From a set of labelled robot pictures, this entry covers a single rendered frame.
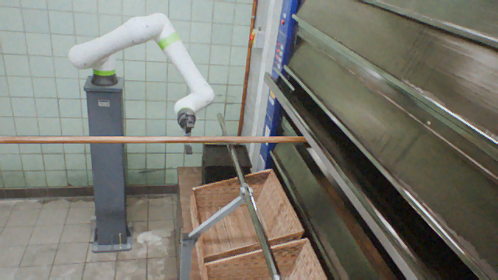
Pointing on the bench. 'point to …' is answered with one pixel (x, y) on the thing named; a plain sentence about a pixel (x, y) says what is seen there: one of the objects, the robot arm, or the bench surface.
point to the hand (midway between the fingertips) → (190, 139)
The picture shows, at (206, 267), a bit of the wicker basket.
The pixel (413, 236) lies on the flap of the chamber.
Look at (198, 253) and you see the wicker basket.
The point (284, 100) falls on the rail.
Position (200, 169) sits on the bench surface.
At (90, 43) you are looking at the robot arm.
